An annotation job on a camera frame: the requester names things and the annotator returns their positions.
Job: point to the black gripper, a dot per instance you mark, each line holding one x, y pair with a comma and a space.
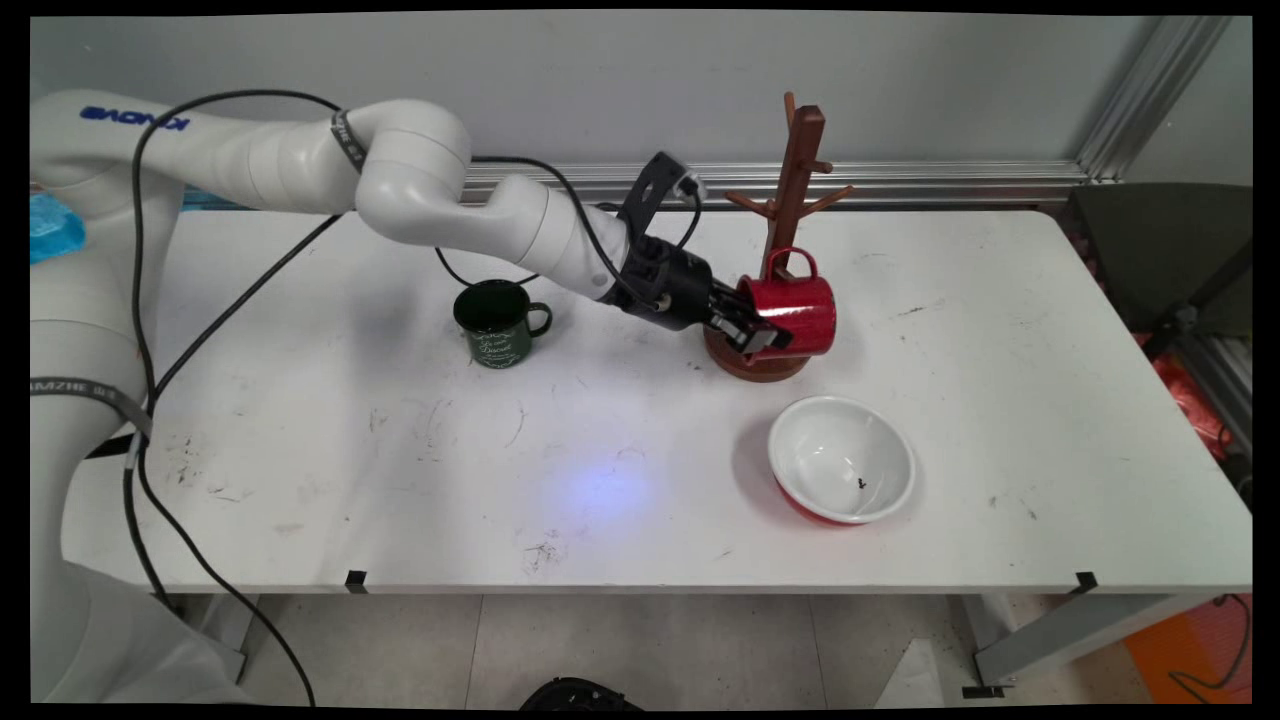
675, 285

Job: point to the red enamel mug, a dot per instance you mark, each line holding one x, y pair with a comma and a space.
805, 305

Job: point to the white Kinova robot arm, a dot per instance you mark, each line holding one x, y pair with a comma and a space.
420, 180

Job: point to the brown wooden mug tree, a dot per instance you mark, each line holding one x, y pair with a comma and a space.
797, 180

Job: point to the white bowl red outside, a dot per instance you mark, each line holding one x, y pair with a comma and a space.
840, 455

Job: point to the dark green enamel mug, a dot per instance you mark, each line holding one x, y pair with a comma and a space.
498, 335

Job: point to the black round floor object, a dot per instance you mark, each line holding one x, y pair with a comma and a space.
580, 695

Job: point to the black tape piece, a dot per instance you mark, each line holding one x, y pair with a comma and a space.
356, 580
1087, 582

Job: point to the grey table leg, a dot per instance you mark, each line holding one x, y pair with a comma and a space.
1070, 635

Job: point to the red plastic bag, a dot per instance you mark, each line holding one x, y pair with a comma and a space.
1190, 400

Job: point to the orange floor mat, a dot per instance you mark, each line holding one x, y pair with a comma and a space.
1190, 650

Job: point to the blue bubble wrap sheet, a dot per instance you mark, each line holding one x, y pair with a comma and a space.
55, 230

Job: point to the horizontal aluminium frame rail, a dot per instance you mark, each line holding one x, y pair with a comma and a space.
950, 185

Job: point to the diagonal aluminium frame rail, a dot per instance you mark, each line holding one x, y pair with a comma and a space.
1150, 100

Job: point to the short aluminium rail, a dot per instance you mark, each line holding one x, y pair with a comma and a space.
1225, 385

